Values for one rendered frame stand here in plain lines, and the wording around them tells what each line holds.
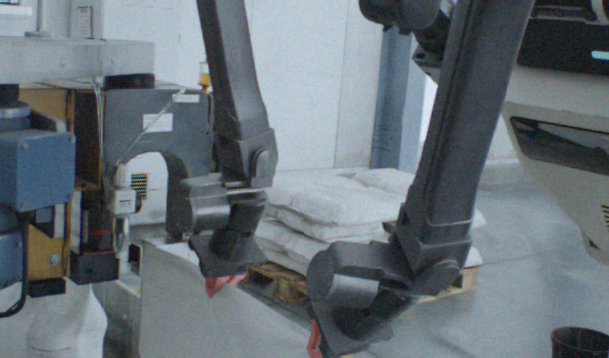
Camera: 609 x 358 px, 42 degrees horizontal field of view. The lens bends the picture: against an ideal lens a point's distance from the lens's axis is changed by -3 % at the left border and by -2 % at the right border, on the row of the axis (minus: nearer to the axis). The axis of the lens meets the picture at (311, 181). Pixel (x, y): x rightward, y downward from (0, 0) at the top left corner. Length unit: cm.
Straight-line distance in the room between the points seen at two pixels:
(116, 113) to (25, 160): 37
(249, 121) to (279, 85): 551
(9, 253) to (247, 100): 37
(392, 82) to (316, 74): 83
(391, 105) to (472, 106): 659
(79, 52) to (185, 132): 31
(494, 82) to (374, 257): 25
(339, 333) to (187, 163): 58
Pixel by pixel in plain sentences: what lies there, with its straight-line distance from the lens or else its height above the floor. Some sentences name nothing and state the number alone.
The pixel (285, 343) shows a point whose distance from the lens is 107.
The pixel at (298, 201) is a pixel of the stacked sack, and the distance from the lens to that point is 422.
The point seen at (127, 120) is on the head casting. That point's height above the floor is 129.
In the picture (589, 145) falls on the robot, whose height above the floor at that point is 134.
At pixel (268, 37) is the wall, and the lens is 647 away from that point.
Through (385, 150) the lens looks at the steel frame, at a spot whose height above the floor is 43.
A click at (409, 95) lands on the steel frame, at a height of 97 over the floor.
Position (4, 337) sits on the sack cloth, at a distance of 183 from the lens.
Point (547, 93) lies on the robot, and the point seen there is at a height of 140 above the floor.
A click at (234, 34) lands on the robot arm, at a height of 145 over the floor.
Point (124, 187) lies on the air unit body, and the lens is 132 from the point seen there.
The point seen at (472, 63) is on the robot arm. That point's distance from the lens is 69.
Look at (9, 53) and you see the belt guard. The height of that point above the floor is 140.
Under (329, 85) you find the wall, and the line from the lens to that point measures 691.
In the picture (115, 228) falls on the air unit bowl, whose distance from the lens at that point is 133.
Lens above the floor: 146
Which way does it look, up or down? 11 degrees down
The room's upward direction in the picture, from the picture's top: 5 degrees clockwise
